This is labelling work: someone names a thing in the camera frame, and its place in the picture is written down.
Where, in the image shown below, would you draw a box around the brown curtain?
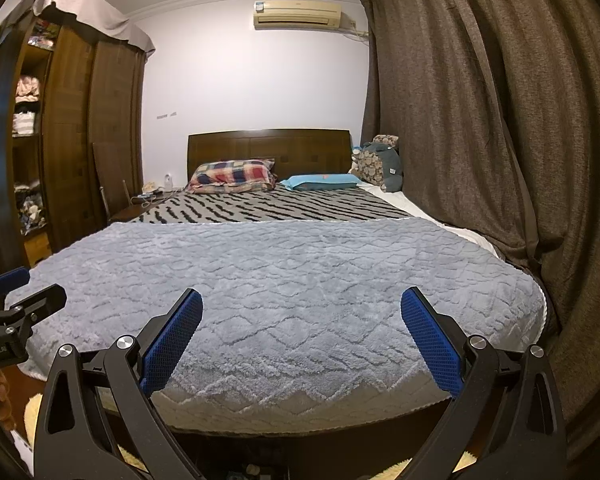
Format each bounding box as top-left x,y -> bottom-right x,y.
360,0 -> 600,463

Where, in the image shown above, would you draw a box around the grey plush toy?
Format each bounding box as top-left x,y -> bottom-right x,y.
362,141 -> 406,194

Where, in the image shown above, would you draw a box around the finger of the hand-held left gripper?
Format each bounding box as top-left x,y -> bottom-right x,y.
0,267 -> 31,311
2,284 -> 68,341

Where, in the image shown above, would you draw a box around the blue pillow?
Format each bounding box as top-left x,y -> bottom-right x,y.
279,173 -> 362,192

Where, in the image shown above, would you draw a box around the grey dust cover cloth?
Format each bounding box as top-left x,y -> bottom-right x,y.
32,0 -> 156,54

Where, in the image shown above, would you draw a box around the person's left hand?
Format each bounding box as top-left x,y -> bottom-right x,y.
0,371 -> 12,426

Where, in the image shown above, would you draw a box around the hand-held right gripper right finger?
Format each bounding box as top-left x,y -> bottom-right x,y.
400,286 -> 568,480

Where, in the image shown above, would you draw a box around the wooden nightstand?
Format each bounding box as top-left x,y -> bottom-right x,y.
114,190 -> 187,224

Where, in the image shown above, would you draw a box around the pink folded clothes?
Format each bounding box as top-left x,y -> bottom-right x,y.
16,75 -> 44,101

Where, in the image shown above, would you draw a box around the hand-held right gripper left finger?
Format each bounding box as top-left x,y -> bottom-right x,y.
32,287 -> 204,480

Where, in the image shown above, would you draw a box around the grey fleece blanket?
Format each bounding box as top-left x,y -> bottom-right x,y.
5,219 -> 547,401

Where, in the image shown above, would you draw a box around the charger cables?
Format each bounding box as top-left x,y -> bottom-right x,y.
137,182 -> 165,203

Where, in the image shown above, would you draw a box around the wooden headboard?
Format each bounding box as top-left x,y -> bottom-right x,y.
187,129 -> 353,186

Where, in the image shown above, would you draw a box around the plaid pillow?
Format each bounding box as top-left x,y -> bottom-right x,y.
186,159 -> 277,195

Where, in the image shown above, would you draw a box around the grey black striped blanket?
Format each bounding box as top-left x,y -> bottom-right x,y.
130,186 -> 416,225

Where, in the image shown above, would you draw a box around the white striped folded clothes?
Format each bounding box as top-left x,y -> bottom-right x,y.
12,112 -> 37,136

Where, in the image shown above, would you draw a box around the beige air conditioner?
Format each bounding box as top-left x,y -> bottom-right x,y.
252,1 -> 342,31

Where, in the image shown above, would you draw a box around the wooden wardrobe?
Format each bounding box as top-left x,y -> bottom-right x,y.
0,10 -> 148,273

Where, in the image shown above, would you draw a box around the pile of mixed clothes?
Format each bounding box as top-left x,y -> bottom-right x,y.
14,179 -> 47,235

